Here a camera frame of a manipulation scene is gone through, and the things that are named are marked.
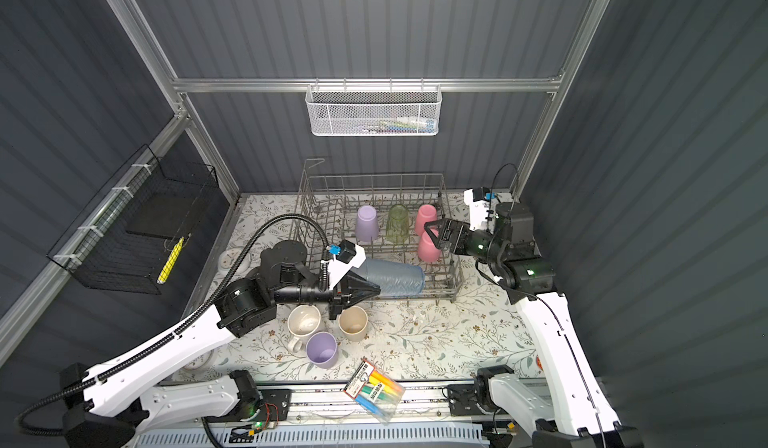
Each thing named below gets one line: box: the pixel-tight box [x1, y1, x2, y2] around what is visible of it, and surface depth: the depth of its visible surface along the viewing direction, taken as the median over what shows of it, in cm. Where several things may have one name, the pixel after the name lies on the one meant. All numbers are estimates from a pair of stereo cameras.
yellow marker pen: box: [156, 236, 185, 284], surface depth 70 cm
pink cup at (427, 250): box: [418, 228, 441, 263], surface depth 93 cm
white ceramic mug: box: [287, 304, 321, 358], surface depth 80 cm
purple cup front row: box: [306, 331, 338, 369], surface depth 82 cm
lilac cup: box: [356, 205, 379, 242], surface depth 95 cm
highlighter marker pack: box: [343, 358, 406, 424], surface depth 76 cm
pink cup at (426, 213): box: [415, 204, 437, 234], surface depth 98 cm
